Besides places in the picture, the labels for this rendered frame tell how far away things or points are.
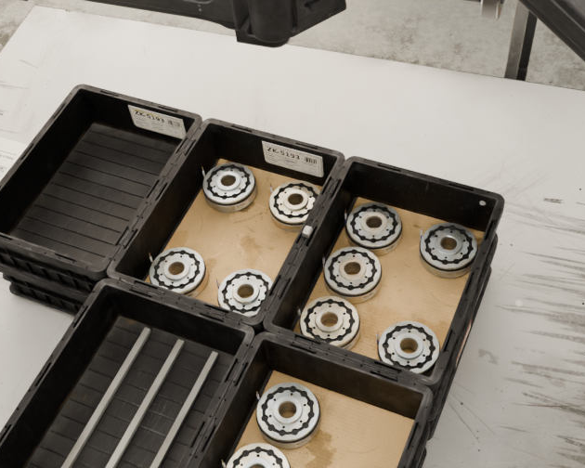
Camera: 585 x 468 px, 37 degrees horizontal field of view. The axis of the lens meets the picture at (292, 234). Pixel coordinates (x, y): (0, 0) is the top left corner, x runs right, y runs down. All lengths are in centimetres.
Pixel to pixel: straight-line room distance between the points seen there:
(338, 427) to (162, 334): 36
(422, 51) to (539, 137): 129
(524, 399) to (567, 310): 21
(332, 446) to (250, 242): 43
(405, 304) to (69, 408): 60
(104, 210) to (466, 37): 185
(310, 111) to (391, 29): 131
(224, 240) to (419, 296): 38
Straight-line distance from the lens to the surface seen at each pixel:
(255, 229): 166
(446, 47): 323
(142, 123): 183
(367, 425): 145
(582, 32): 106
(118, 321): 161
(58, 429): 154
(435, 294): 157
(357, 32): 330
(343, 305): 152
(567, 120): 204
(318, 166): 167
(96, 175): 183
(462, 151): 195
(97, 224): 175
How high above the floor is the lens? 215
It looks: 53 degrees down
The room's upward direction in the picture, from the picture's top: 8 degrees counter-clockwise
